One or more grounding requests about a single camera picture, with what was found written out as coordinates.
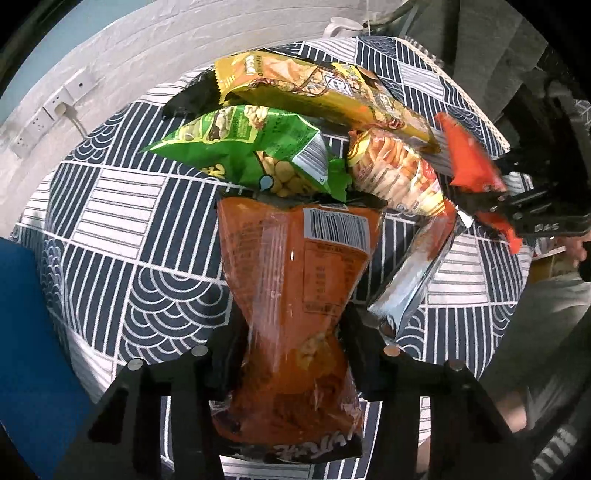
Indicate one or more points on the white wall socket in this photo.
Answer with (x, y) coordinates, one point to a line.
(79, 83)
(21, 142)
(53, 110)
(36, 124)

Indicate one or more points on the person's grey shirt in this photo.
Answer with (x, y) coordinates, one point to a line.
(498, 55)

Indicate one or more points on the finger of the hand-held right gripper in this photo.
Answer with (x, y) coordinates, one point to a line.
(489, 203)

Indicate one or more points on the red snack packet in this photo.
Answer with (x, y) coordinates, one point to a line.
(471, 161)

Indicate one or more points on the silver snack packet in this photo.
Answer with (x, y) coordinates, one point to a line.
(411, 286)

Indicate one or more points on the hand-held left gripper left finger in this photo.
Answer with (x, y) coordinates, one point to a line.
(217, 369)

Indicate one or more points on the black snack packet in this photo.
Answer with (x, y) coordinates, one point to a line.
(194, 99)

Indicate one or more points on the yellow snack bag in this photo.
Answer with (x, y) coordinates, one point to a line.
(300, 87)

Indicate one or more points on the person's grey shorts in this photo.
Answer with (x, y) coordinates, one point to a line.
(545, 332)

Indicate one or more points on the person's right hand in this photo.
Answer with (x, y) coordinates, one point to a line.
(579, 249)

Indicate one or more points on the navy white patterned tablecloth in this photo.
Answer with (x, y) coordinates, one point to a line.
(138, 230)

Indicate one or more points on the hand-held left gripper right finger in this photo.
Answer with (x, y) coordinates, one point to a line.
(364, 355)

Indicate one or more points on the striped orange white snack bag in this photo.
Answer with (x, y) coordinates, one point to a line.
(392, 170)

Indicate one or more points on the white electric kettle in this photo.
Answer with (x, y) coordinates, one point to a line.
(341, 26)

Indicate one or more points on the green snack bag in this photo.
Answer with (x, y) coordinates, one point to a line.
(231, 138)

